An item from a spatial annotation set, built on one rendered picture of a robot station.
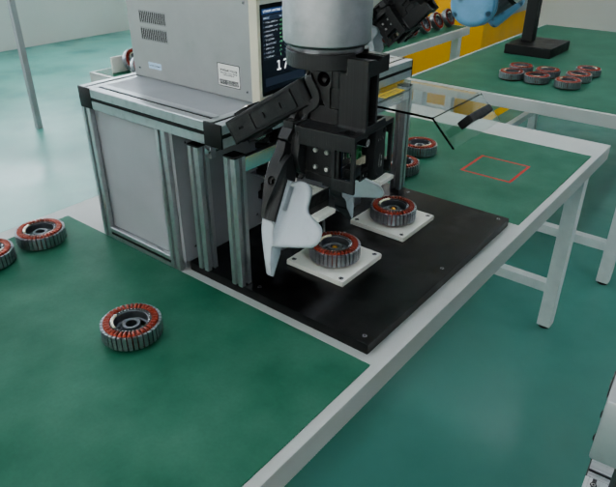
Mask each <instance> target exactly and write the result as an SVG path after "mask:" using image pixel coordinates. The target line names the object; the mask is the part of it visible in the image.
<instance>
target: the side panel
mask: <svg viewBox="0 0 616 487"><path fill-rule="evenodd" d="M81 108H82V113H83V119H84V124H85V128H86V134H87V139H88V145H89V150H90V155H91V160H92V165H93V170H94V176H95V181H96V186H97V192H98V196H99V201H100V207H101V212H102V217H103V227H104V232H105V233H106V235H109V236H110V237H112V238H114V239H116V240H118V241H120V242H122V243H124V244H127V245H129V246H131V247H133V248H135V249H137V250H139V251H141V252H143V253H145V254H147V255H149V256H151V257H153V258H155V259H157V260H159V261H161V262H164V263H165V264H167V265H169V266H171V267H173V268H175V269H176V268H177V270H179V271H183V270H184V268H188V267H190V266H191V263H190V262H187V263H186V262H184V260H183V251H182V244H181V235H180V227H179V218H178V211H177V202H176V194H175V185H174V178H173V169H172V161H171V153H170V145H169V136H168V132H165V131H161V130H158V129H153V128H150V127H146V126H143V125H140V124H138V123H135V122H132V121H128V120H125V119H122V118H119V117H116V116H112V115H109V114H106V113H103V112H101V111H97V110H94V109H90V108H87V107H84V106H81Z"/></svg>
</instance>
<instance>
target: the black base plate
mask: <svg viewBox="0 0 616 487"><path fill-rule="evenodd" d="M382 188H383V190H384V195H383V196H386V195H387V196H389V195H391V196H392V195H394V196H401V197H404V198H407V199H410V200H411V201H413V202H414V203H415V204H416V206H417V210H418V211H421V212H424V213H427V214H430V215H434V219H433V220H432V221H431V222H430V223H428V224H427V225H426V226H424V227H423V228H422V229H420V230H419V231H418V232H416V233H415V234H414V235H412V236H411V237H410V238H408V239H407V240H406V241H404V242H400V241H397V240H394V239H392V238H389V237H386V236H383V235H380V234H377V233H374V232H372V231H369V230H367V229H364V228H361V227H358V226H355V225H353V224H350V219H347V218H346V217H345V216H344V215H343V214H342V213H341V212H338V211H336V212H335V213H334V214H332V215H330V216H328V217H327V218H326V232H327V231H329V232H330V231H333V232H334V231H340V232H345V233H348V234H351V235H353V236H355V237H356V238H358V239H359V240H360V242H361V246H362V247H365V248H368V249H370V250H373V251H376V252H379V253H381V254H382V257H381V259H380V260H378V261H377V262H376V263H374V264H373V265H372V266H370V267H369V268H368V269H366V270H365V271H364V272H362V273H360V274H359V275H358V276H356V277H355V278H354V279H352V280H351V281H350V282H348V283H347V284H346V285H344V286H343V287H340V286H338V285H336V284H334V283H332V282H329V281H327V280H325V279H322V278H320V277H318V276H315V275H313V274H310V273H308V272H304V271H302V270H300V269H297V268H295V267H293V266H290V265H288V264H287V259H288V258H290V257H291V256H293V255H294V254H296V253H298V252H299V251H301V250H302V249H303V248H296V247H287V248H286V249H284V250H281V251H280V259H279V264H278V267H277V270H276V274H275V276H269V275H268V274H266V267H265V259H264V251H263V242H262V231H261V226H262V223H260V224H258V225H257V226H255V227H253V228H251V229H249V247H250V265H251V283H250V284H248V283H246V286H245V287H243V288H242V287H240V286H239V284H236V285H235V284H233V283H232V271H231V259H230V245H229V241H228V242H226V243H223V244H221V245H219V246H217V254H218V264H219V266H218V267H216V268H212V270H211V271H209V272H207V271H205V268H204V269H201V268H199V260H198V257H197V258H195V259H193V260H191V269H192V270H193V271H195V272H198V273H200V274H202V275H204V276H206V277H209V278H211V279H213V280H215V281H217V282H218V283H220V284H222V285H224V286H226V287H228V288H230V289H232V290H234V291H236V292H238V293H241V294H243V295H245V296H247V297H249V298H251V299H253V300H255V301H258V302H260V303H262V304H264V305H266V306H268V307H270V308H273V309H275V310H276V311H278V312H280V313H282V314H284V315H286V316H288V317H290V318H292V319H294V320H296V321H298V322H300V323H302V324H304V325H307V326H309V327H311V328H313V329H316V330H318V331H320V332H322V333H324V334H326V335H328V336H330V337H332V338H334V339H335V340H338V341H340V342H342V343H344V344H346V345H348V346H350V347H352V348H354V349H356V350H358V351H360V352H362V353H364V354H366V355H367V354H369V353H370V352H371V351H372V350H373V349H374V348H375V347H376V346H377V345H378V344H379V343H380V342H382V341H383V340H384V339H385V338H386V337H387V336H388V335H389V334H390V333H391V332H392V331H394V330H395V329H396V328H397V327H398V326H399V325H400V324H401V323H402V322H403V321H405V320H406V319H407V318H408V317H409V316H410V315H411V314H412V313H413V312H414V311H415V310H417V309H418V308H419V307H420V306H421V305H422V304H423V303H424V302H425V301H426V300H428V299H429V298H430V297H431V296H432V295H433V294H434V293H435V292H436V291H437V290H438V289H440V288H441V287H442V286H443V285H444V284H445V283H446V282H447V281H448V280H449V279H450V278H451V277H453V276H454V275H455V274H456V273H457V272H458V271H459V270H460V269H461V268H462V267H464V266H465V265H466V264H467V263H468V262H469V261H470V260H471V259H472V258H473V257H474V256H476V255H477V254H478V253H479V252H480V251H481V250H482V249H483V248H484V247H485V246H486V245H488V244H489V243H490V242H491V241H492V240H493V239H494V238H495V237H496V236H497V235H499V234H500V233H501V232H502V231H503V230H504V229H505V228H506V227H507V226H508V223H509V219H508V218H506V217H503V216H499V215H495V214H491V213H488V212H484V211H481V210H478V209H474V208H471V207H467V206H464V205H461V204H457V203H455V202H451V201H448V200H445V199H441V198H438V197H434V196H431V195H428V194H424V193H421V192H418V191H415V190H412V189H408V188H405V187H402V188H401V189H400V190H397V189H396V188H395V187H394V188H391V187H390V184H389V183H386V184H384V185H383V186H382ZM374 199H376V198H367V197H361V204H359V205H357V206H356V207H354V211H353V217H355V216H357V215H359V214H361V213H362V212H364V211H365V210H367V209H369V208H370V203H371V201H373V200H374ZM353 217H352V218H353Z"/></svg>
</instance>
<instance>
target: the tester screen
mask: <svg viewBox="0 0 616 487"><path fill-rule="evenodd" d="M261 19H262V46H263V73H264V93H266V92H269V91H272V90H275V89H277V88H280V87H283V86H287V85H289V84H290V83H292V82H294V81H295V80H297V79H299V78H302V77H304V76H305V75H306V70H305V75H303V76H300V77H297V78H293V79H290V80H287V81H284V82H281V83H278V84H275V85H272V86H269V87H266V79H267V78H270V77H273V76H277V75H280V74H284V73H287V72H293V71H295V70H298V69H296V68H290V69H287V70H284V71H280V72H276V60H277V59H280V58H284V57H286V46H287V43H286V42H285V41H284V40H283V34H282V6H278V7H273V8H268V9H262V10H261Z"/></svg>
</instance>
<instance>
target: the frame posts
mask: <svg viewBox="0 0 616 487"><path fill-rule="evenodd" d="M409 127H410V115H409V114H404V113H399V112H396V118H395V131H394V145H393V158H392V171H391V174H393V175H394V178H393V179H391V184H390V187H391V188H394V187H395V188H396V189H397V190H400V189H401V188H402V187H404V183H405V171H406V160H407V149H408V137H409ZM187 148H188V157H189V167H190V176H191V194H192V203H193V213H194V222H195V232H196V241H197V250H198V260H199V268H201V269H204V268H205V271H207V272H209V271H211V270H212V268H216V267H218V266H219V264H218V254H217V242H216V230H215V219H214V207H213V196H212V185H211V173H210V161H209V158H206V154H205V152H204V151H205V144H202V143H199V142H195V141H192V142H189V143H187ZM245 155H246V154H243V153H240V152H237V151H232V152H229V153H227V154H224V155H222V156H223V165H224V178H225V192H226V206H227V218H228V232H229V245H230V259H231V271H232V283H233V284H235V285H236V284H239V286H240V287H242V288H243V287H245V286H246V283H248V284H250V283H251V265H250V247H249V212H248V194H247V176H246V158H245Z"/></svg>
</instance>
